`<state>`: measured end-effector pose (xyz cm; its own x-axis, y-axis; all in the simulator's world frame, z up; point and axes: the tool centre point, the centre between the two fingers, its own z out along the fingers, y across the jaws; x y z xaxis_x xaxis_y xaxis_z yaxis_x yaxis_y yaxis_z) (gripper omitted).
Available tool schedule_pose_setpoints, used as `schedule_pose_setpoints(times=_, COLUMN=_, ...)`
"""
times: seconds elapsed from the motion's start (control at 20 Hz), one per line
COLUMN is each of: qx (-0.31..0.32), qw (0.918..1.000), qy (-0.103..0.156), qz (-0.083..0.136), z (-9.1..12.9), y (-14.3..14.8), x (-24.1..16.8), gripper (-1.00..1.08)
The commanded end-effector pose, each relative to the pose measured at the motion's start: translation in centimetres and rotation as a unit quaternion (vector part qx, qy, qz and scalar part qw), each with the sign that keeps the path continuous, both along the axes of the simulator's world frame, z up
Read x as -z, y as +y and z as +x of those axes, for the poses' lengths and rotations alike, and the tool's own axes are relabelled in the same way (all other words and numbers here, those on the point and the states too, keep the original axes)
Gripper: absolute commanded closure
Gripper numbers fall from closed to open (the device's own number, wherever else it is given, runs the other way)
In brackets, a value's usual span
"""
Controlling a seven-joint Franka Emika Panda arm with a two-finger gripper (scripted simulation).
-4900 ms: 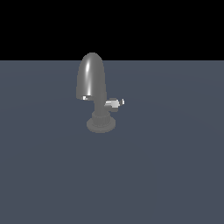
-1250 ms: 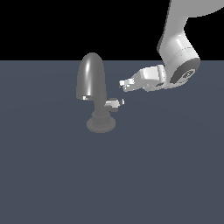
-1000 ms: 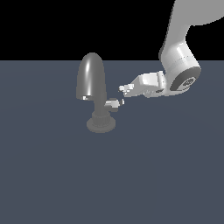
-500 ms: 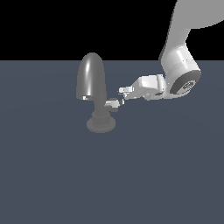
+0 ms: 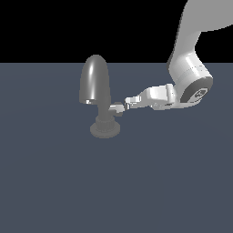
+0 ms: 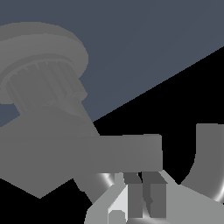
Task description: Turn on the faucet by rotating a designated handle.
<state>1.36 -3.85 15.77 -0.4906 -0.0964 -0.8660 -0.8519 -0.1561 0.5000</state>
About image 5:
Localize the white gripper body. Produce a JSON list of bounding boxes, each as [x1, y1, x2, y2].
[[137, 83, 177, 111]]

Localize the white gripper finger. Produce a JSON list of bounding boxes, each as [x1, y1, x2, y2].
[[125, 95, 142, 105], [125, 101, 152, 111]]

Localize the grey faucet handle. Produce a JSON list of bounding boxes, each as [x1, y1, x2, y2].
[[108, 101, 126, 117]]

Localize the grey metal faucet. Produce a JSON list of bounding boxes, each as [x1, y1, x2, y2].
[[78, 54, 122, 139]]

